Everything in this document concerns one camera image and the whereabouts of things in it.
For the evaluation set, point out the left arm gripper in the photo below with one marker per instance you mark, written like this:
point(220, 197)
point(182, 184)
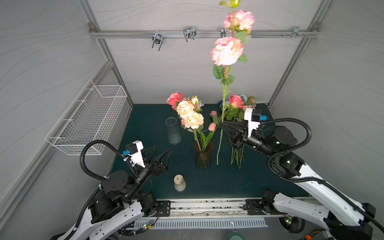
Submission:
point(158, 168)

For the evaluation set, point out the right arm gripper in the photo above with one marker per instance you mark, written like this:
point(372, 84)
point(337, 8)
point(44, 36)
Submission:
point(240, 137)

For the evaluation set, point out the pink bud stem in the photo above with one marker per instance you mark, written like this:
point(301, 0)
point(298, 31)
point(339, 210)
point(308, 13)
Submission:
point(212, 128)

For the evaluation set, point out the clear ribbed glass vase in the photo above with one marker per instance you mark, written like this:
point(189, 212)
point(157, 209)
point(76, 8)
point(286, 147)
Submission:
point(174, 135)

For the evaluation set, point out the pink ribbed glass vase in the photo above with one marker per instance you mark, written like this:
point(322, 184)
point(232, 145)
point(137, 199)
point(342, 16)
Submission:
point(203, 159)

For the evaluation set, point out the tall peach peony stem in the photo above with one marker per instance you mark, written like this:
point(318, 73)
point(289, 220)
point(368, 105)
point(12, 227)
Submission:
point(189, 111)

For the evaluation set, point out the large pink rose stem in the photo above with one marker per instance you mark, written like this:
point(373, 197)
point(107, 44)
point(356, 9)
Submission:
point(174, 99)

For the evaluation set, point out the tall pink peony stem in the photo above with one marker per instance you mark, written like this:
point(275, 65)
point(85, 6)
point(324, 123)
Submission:
point(229, 49)

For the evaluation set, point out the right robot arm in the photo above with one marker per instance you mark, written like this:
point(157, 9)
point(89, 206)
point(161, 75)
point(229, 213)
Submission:
point(336, 213)

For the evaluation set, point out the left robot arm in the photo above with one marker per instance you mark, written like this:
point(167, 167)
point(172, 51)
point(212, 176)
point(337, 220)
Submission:
point(119, 186)

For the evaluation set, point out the small pink rose bunch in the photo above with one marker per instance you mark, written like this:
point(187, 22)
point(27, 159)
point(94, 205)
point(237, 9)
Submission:
point(237, 155)

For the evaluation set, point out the cream capped bottle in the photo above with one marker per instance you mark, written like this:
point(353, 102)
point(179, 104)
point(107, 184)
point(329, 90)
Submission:
point(179, 183)

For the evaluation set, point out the white vented strip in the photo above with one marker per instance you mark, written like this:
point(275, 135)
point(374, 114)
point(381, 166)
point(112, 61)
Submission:
point(218, 223)

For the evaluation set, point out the green round lid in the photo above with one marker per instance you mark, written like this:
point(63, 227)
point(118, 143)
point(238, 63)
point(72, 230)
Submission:
point(234, 236)

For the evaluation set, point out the metal u-bolt clamp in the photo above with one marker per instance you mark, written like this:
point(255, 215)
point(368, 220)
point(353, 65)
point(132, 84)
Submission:
point(157, 39)

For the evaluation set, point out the aluminium crossbar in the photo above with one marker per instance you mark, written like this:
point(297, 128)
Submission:
point(201, 34)

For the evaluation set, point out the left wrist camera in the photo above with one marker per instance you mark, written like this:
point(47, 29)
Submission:
point(133, 155)

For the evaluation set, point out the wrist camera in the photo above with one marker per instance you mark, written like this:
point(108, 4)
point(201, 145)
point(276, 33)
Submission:
point(133, 155)
point(254, 118)

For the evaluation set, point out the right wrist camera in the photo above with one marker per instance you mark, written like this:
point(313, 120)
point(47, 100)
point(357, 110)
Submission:
point(254, 118)

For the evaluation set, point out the white wire basket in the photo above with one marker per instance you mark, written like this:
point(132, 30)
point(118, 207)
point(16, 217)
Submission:
point(91, 116)

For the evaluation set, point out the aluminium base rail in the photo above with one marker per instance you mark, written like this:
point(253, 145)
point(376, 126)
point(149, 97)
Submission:
point(181, 208)

